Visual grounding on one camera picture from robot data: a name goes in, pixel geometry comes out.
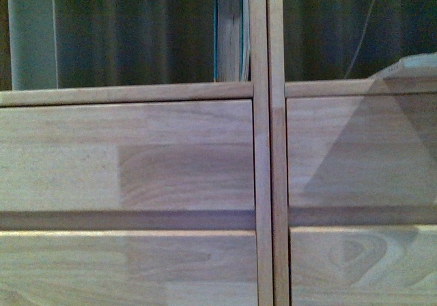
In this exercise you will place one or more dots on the left wooden shelf unit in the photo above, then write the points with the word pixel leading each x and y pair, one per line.
pixel 139 195

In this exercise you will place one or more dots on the thin white book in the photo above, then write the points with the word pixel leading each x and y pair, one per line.
pixel 245 41

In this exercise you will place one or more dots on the thick book with teal cover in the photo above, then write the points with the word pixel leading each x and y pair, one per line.
pixel 228 40

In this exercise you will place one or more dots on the white pillar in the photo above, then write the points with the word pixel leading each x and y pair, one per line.
pixel 32 44

